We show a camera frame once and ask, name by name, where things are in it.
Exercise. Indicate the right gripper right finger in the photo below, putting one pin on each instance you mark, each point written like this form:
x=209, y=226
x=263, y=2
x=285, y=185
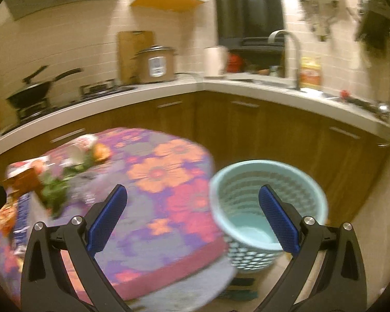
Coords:
x=326, y=272

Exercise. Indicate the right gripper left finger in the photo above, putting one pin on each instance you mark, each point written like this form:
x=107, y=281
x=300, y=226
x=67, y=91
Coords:
x=45, y=282

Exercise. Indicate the orange panda snack bag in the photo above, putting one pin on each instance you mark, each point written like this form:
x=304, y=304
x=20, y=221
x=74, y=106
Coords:
x=14, y=223

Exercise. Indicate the green leafy vegetable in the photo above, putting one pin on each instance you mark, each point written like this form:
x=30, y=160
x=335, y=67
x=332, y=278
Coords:
x=55, y=186

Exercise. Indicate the red white paper cup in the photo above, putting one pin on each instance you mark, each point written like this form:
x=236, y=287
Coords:
x=75, y=155

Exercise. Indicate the plastic bottle peach label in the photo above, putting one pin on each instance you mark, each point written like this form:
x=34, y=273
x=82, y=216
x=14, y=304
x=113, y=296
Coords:
x=86, y=141

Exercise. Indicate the orange peel piece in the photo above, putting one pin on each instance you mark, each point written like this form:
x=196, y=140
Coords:
x=101, y=152

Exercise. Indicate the light blue mesh trash basket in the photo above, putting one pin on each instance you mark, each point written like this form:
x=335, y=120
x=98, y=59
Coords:
x=233, y=194

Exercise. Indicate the wooden kitchen cabinets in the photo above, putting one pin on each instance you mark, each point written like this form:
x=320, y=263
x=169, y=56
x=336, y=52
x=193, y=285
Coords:
x=344, y=160

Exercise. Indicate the black gas stove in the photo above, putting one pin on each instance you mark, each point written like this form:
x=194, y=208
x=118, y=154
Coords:
x=87, y=92

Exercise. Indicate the floral purple tablecloth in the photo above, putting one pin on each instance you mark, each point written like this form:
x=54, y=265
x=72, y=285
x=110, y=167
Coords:
x=166, y=252

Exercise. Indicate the black wok pan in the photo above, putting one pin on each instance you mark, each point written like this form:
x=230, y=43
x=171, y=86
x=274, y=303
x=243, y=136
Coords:
x=33, y=92

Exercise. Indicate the red tomato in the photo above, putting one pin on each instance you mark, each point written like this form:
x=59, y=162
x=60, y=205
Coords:
x=344, y=94

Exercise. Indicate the yellow detergent bottle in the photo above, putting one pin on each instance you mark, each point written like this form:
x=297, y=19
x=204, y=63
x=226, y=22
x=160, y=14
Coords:
x=311, y=73

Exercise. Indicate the wooden cutting board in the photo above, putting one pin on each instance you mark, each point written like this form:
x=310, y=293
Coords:
x=129, y=44

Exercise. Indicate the brown rice cooker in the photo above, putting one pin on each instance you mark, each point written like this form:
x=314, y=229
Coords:
x=155, y=64

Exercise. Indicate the white electric kettle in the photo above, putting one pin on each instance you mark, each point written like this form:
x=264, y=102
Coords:
x=215, y=61

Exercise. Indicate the dark window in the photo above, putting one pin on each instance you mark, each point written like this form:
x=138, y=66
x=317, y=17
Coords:
x=238, y=19

